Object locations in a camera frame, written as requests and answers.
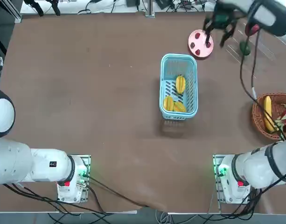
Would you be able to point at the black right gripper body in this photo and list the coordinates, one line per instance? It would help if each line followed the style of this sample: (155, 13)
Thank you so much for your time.
(229, 19)

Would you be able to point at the aluminium frame rail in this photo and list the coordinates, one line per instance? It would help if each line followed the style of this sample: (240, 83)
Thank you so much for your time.
(15, 16)

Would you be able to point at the red apple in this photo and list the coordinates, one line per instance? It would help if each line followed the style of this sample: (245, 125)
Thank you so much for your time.
(255, 28)

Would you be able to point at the brown wicker basket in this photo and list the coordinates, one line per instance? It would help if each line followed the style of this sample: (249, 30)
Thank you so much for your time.
(258, 116)

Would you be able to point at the pink round plate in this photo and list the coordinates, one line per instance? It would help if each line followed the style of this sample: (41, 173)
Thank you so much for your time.
(201, 43)

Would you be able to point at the yellow star fruit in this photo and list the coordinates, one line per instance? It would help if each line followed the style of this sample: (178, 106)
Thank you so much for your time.
(168, 103)
(180, 84)
(180, 107)

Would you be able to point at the yellow banana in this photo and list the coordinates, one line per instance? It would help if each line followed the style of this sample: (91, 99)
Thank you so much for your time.
(268, 105)

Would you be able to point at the red strawberry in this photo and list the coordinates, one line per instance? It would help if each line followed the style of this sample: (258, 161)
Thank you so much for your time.
(193, 45)
(198, 52)
(210, 45)
(197, 35)

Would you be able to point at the aluminium camera post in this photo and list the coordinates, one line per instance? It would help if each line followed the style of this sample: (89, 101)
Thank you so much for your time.
(150, 9)

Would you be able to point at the dark green avocado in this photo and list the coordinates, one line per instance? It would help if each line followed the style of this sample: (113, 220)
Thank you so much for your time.
(245, 49)

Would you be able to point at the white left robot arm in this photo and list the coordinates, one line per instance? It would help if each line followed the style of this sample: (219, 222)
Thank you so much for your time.
(12, 161)

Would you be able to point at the black stand leg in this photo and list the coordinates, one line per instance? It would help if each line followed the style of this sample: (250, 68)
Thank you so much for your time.
(39, 10)
(56, 9)

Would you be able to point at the clear acrylic tiered display stand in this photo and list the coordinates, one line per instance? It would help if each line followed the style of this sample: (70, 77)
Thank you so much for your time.
(233, 52)

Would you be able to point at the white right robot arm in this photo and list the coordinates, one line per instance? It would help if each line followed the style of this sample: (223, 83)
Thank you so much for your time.
(254, 163)

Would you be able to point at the light blue plastic basket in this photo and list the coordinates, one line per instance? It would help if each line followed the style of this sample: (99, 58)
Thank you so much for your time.
(177, 55)

